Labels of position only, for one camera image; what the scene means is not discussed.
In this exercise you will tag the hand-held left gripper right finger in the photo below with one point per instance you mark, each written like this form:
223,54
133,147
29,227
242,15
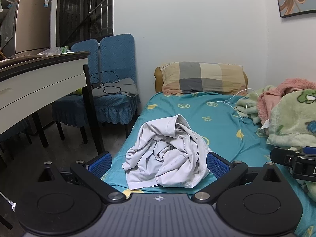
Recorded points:
218,166

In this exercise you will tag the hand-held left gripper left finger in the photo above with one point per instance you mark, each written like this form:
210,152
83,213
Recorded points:
101,165

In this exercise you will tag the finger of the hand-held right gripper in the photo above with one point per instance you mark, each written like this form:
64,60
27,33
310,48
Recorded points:
309,150

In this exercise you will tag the light grey garment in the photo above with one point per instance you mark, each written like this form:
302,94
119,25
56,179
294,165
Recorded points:
167,153

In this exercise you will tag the teal patterned bed sheet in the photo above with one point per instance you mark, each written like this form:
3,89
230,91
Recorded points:
217,133

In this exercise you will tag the green fleece blanket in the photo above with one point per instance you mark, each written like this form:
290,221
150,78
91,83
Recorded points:
291,118

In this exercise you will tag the pink fleece blanket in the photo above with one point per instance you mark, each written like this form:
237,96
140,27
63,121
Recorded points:
269,103

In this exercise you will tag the yellow green toy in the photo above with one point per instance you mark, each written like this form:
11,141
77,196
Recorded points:
79,91

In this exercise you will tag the plaid pillow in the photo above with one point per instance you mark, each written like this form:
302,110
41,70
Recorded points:
202,77

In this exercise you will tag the brown cushion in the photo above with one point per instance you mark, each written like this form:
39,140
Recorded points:
158,79

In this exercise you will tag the white desk with black legs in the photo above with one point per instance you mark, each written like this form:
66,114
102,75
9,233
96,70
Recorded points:
37,79

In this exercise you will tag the green and white box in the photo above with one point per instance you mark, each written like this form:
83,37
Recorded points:
65,48

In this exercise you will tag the clear plastic bag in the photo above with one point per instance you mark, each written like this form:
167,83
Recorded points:
51,51

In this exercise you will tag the gold refrigerator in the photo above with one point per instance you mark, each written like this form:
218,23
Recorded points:
32,24

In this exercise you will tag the dark barred window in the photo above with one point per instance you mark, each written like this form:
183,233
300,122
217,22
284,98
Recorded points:
74,9

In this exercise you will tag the dark grey board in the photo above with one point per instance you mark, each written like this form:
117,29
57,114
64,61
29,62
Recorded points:
8,27

